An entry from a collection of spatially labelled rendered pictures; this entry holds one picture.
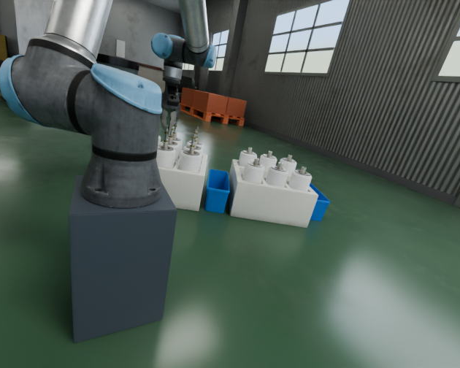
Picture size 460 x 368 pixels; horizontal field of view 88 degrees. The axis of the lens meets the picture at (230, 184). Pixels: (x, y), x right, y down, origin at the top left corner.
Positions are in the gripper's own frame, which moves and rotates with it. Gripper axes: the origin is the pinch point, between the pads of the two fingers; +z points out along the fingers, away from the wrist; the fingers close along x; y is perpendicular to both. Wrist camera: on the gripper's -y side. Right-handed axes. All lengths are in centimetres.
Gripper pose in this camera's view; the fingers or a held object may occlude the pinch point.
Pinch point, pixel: (167, 128)
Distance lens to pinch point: 110.2
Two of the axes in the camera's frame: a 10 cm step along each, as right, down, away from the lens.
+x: -9.0, -0.3, -4.4
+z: -2.0, 9.2, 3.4
